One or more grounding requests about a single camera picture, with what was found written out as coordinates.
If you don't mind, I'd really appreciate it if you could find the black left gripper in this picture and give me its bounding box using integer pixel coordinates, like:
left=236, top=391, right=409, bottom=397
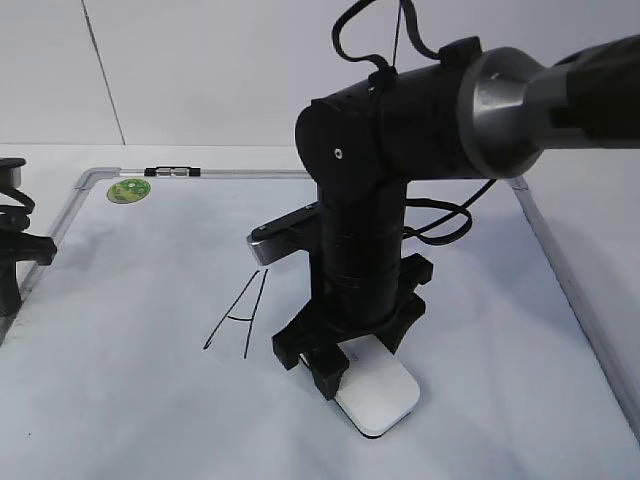
left=1, top=232, right=56, bottom=317

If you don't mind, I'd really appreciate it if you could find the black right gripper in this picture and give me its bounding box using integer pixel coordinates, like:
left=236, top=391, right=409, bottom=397
left=272, top=254, right=433, bottom=400

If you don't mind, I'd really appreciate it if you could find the white board eraser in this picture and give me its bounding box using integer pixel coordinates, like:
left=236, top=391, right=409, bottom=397
left=307, top=336, right=421, bottom=441

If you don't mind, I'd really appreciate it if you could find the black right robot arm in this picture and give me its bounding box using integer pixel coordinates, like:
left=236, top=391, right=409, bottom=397
left=253, top=36, right=639, bottom=399

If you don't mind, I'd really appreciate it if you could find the round green magnet sticker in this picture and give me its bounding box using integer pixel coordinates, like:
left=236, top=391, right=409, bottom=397
left=106, top=178, right=151, bottom=205

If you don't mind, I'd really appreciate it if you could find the black marker clip holder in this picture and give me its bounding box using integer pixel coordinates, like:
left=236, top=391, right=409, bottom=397
left=143, top=166, right=201, bottom=178

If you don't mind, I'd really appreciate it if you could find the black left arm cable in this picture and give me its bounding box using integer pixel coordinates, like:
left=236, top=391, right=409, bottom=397
left=0, top=185, right=37, bottom=232

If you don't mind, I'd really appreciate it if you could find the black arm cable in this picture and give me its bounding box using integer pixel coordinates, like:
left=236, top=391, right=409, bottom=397
left=0, top=185, right=37, bottom=232
left=330, top=0, right=497, bottom=247

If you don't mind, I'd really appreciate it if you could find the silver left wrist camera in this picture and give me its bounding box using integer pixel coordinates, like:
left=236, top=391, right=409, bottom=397
left=0, top=157, right=26, bottom=189

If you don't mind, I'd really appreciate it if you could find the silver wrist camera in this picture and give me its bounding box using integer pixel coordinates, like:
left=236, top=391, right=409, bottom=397
left=247, top=202, right=320, bottom=266
left=0, top=157, right=26, bottom=189

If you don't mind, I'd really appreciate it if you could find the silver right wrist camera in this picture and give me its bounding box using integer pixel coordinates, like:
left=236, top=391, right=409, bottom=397
left=247, top=202, right=320, bottom=266

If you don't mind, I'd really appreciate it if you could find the white board with aluminium frame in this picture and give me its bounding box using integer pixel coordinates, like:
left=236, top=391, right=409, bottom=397
left=1, top=172, right=639, bottom=479

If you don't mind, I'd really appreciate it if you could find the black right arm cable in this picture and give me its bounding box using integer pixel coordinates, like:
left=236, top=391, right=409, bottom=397
left=330, top=0, right=497, bottom=247

